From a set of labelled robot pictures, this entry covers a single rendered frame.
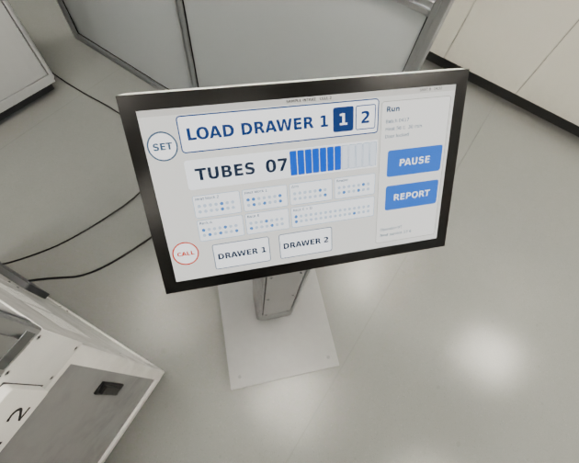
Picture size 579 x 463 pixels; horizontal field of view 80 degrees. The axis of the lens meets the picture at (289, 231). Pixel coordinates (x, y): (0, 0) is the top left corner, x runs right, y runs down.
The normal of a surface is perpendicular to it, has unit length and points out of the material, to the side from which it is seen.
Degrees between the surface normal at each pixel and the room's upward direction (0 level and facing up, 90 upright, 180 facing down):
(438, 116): 50
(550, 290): 0
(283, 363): 3
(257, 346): 3
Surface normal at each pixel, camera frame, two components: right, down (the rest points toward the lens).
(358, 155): 0.22, 0.40
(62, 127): 0.09, -0.43
